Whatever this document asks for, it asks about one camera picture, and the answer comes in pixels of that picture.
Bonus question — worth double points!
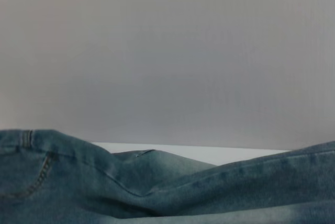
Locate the blue denim shorts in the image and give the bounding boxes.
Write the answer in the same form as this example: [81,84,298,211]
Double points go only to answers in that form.
[0,129,335,224]

